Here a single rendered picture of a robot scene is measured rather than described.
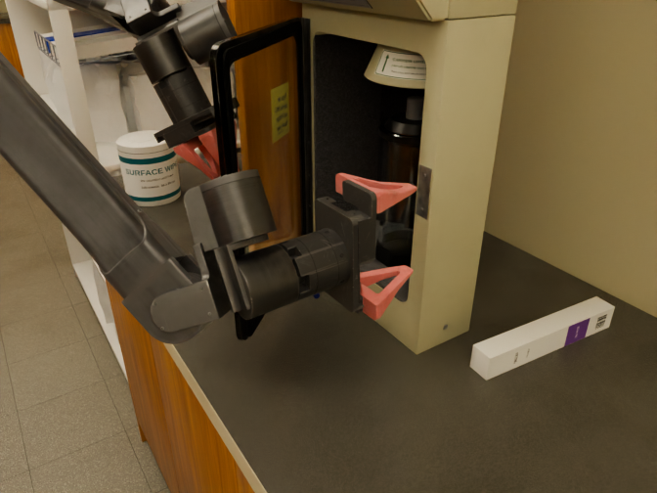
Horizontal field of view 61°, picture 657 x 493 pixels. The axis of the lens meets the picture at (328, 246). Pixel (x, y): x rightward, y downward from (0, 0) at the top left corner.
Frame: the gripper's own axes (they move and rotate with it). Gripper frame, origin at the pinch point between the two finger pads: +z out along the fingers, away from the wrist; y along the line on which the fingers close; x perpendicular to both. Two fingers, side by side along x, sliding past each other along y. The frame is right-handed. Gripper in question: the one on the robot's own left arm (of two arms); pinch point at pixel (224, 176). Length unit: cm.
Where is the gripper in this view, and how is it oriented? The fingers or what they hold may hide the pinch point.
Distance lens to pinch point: 79.0
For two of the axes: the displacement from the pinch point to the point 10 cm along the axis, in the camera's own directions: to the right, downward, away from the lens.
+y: -8.7, 2.7, 4.1
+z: 4.1, 8.6, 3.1
